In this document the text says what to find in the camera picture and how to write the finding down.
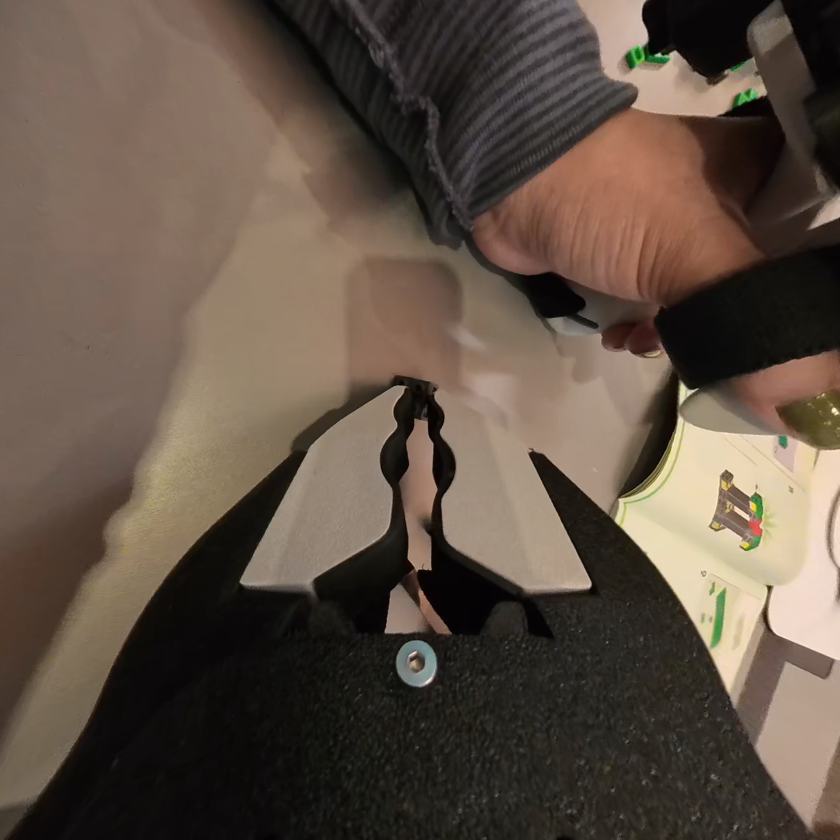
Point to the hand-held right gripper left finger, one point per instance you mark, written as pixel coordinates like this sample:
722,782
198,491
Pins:
328,518

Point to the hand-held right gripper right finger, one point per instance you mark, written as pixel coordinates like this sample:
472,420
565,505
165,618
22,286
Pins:
512,531

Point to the person's left forearm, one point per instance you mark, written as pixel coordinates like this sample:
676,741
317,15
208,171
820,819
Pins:
459,98

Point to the open brick instruction booklet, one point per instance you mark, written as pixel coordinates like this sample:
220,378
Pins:
722,558

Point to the person's left hand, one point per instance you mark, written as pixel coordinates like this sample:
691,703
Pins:
623,216

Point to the small black brick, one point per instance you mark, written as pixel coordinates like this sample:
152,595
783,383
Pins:
415,388

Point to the grey desk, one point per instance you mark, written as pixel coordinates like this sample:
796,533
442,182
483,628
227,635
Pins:
164,262

